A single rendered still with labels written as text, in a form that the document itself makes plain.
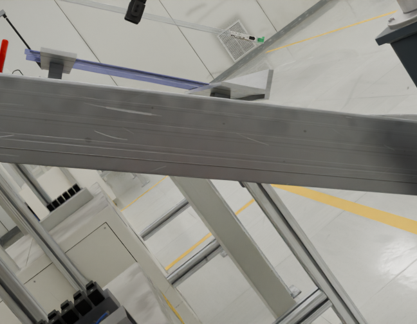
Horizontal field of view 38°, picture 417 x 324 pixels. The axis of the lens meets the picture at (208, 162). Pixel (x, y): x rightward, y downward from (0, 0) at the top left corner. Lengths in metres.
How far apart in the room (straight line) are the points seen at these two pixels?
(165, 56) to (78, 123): 8.26
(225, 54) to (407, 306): 7.42
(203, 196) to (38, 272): 0.73
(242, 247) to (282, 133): 1.00
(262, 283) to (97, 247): 0.65
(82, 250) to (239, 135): 1.51
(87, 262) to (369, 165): 1.52
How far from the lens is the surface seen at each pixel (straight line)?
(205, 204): 1.41
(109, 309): 0.99
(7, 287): 1.20
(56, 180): 5.47
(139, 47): 8.65
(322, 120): 0.48
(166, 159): 0.44
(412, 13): 1.17
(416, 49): 1.18
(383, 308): 1.75
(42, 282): 1.96
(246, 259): 1.46
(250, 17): 9.06
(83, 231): 1.92
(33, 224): 1.88
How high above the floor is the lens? 0.92
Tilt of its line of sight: 12 degrees down
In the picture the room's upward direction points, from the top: 36 degrees counter-clockwise
